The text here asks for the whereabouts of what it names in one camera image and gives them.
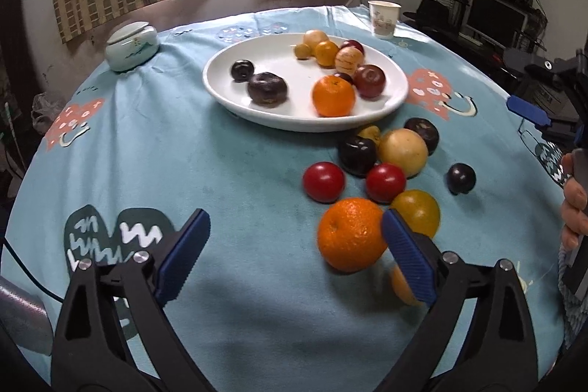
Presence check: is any dark computer desk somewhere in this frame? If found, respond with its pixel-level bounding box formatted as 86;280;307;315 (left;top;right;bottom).
413;20;547;99

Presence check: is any dark brown round fruit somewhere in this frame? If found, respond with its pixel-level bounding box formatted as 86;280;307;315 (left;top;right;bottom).
403;117;440;156

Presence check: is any dark purple mangosteen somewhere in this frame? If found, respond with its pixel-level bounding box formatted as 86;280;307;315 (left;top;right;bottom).
247;72;289;107

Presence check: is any white oval plate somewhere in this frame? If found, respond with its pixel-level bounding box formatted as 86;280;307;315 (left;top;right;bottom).
202;34;409;133

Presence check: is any small olive round fruit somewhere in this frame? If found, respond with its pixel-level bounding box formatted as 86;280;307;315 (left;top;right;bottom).
357;125;381;147

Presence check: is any black hat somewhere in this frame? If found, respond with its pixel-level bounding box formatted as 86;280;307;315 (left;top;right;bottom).
404;0;453;23

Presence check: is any black cable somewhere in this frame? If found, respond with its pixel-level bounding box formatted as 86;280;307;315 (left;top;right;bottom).
0;236;62;302

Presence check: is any orange-yellow tomato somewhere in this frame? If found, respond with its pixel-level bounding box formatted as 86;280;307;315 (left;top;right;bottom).
315;40;341;68

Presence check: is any pale orange round fruit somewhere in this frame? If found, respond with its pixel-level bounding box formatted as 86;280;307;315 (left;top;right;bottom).
390;264;421;306

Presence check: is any light blue printed tablecloth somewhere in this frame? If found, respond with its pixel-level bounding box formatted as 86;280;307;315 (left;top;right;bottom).
0;5;575;379

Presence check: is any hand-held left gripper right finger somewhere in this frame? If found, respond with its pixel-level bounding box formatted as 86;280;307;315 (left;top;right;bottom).
372;208;538;392

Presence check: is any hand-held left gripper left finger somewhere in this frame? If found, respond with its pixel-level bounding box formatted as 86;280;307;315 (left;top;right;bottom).
50;208;216;392

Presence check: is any grey metal tube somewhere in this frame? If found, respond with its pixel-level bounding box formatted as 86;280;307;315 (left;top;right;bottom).
0;275;55;356

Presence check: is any white paper cup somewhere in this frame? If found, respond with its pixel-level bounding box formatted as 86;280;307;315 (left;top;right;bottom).
368;0;402;40

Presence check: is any computer monitor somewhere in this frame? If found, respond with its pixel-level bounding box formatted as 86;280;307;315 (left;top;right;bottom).
462;0;529;48

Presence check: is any yellow-green tomato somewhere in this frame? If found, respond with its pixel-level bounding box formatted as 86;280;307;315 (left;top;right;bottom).
390;189;442;239

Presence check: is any large red plum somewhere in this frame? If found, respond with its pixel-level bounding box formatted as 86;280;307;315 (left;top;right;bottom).
353;64;387;99

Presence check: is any orange mandarin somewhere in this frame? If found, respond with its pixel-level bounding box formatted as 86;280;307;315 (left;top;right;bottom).
317;198;391;273
312;75;356;118

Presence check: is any person's right hand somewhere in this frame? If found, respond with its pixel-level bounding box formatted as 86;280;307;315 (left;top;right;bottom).
559;150;588;251

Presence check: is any red cherry tomato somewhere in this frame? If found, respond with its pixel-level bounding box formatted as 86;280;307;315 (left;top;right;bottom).
302;162;346;204
365;163;407;204

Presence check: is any pale green ceramic jar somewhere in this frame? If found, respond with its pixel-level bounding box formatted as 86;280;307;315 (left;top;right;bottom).
105;21;160;72

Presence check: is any striped beige fruit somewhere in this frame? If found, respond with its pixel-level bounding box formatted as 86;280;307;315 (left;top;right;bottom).
336;47;363;73

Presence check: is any large beige round fruit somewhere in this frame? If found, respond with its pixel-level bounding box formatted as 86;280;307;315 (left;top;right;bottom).
378;128;429;178

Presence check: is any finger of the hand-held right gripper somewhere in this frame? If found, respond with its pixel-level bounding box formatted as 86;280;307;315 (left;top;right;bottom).
505;47;578;77
506;95;580;145

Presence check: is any clear plastic bag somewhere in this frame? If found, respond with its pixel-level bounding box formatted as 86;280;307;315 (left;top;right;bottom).
31;93;60;133

